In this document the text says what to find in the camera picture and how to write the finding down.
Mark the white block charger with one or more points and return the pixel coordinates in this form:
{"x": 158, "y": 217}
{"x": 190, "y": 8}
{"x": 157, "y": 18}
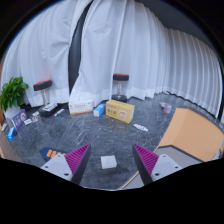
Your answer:
{"x": 109, "y": 162}

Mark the flat white packet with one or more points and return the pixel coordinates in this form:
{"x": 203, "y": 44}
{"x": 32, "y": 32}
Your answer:
{"x": 50, "y": 106}

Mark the black stool with red rim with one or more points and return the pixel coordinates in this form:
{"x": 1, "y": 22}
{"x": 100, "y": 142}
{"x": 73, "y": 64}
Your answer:
{"x": 42, "y": 85}
{"x": 120, "y": 77}

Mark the small pale purple cup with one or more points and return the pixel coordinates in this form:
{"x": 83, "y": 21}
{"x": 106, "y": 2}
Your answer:
{"x": 167, "y": 109}

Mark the white box with orange print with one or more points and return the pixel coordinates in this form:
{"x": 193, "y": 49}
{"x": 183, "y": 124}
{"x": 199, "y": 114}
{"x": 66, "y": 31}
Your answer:
{"x": 81, "y": 107}

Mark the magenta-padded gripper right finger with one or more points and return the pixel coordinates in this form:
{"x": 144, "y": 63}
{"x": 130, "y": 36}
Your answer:
{"x": 163, "y": 164}

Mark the purple box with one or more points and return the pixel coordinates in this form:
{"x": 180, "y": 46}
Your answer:
{"x": 19, "y": 119}

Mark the yellow cardboard box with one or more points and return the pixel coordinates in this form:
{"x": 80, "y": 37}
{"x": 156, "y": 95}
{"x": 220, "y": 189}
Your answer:
{"x": 120, "y": 111}

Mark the small bright blue box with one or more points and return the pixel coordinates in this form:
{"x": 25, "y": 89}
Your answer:
{"x": 11, "y": 133}

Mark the small clear packet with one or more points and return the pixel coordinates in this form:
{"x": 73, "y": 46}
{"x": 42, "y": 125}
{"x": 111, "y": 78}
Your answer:
{"x": 35, "y": 116}

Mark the small blue and white box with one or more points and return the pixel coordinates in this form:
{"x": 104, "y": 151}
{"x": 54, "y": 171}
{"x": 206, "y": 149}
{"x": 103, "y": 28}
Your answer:
{"x": 99, "y": 110}

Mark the small white tube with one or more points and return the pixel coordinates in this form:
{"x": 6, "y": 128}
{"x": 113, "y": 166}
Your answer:
{"x": 59, "y": 112}

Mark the white sachet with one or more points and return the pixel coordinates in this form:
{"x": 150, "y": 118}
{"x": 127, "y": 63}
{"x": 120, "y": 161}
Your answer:
{"x": 140, "y": 127}

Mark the green potted plant, white pot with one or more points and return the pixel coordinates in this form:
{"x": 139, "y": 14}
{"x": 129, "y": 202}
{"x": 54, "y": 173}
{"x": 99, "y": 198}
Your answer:
{"x": 13, "y": 91}

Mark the small white card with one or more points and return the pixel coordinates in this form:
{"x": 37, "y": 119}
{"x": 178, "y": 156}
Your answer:
{"x": 28, "y": 121}

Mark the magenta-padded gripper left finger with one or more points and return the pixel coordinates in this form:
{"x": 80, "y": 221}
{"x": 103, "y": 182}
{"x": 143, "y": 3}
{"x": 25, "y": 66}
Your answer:
{"x": 60, "y": 164}

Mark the small grey-white packet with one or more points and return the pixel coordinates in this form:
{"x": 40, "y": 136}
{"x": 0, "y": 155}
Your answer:
{"x": 4, "y": 127}

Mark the white curtain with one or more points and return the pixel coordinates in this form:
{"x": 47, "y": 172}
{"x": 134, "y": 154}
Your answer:
{"x": 150, "y": 56}
{"x": 43, "y": 50}

